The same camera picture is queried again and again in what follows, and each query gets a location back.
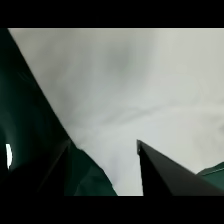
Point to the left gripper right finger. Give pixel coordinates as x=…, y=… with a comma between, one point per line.
x=166, y=176

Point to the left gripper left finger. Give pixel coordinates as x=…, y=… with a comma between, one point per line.
x=43, y=173

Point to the white shirt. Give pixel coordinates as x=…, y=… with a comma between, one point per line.
x=133, y=96

